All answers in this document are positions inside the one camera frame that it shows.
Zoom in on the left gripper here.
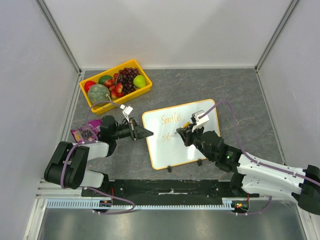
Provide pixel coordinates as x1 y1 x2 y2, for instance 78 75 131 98
111 117 153 141

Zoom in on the white marker with yellow cap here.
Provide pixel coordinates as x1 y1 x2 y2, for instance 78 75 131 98
171 121 190 137

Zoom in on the whiteboard with yellow frame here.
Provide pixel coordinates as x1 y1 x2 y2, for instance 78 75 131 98
142 99 215 170

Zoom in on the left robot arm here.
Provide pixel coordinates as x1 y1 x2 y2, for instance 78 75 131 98
44 115 154 197

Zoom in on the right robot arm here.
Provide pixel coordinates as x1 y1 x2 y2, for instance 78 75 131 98
176 116 320 215

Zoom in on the yellow plastic bin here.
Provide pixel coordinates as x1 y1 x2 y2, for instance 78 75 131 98
79 59 153 115

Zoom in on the red cherries cluster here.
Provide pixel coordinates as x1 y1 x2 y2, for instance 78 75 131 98
103 73 124 100

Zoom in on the green pear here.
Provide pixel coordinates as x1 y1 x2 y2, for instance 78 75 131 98
133 75 146 89

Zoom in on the purple snack bag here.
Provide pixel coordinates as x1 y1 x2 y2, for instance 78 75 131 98
70 119 102 143

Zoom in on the purple grape bunch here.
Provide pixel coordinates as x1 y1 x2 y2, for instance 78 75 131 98
117 67 140 95

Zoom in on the green melon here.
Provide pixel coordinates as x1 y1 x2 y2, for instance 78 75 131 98
87 84 111 105

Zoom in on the green lime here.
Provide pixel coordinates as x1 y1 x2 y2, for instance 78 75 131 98
98 75 113 85

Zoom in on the red apple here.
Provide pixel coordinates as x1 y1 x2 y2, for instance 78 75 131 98
84 80 97 93

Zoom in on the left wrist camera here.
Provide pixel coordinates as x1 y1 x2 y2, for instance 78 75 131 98
120 104 133 119

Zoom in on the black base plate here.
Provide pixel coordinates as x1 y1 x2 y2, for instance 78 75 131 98
98 179 259 206

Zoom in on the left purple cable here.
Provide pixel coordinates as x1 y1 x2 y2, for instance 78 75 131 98
60 100 136 216

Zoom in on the cable duct rail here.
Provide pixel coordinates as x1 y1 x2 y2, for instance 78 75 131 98
46 197 236 210

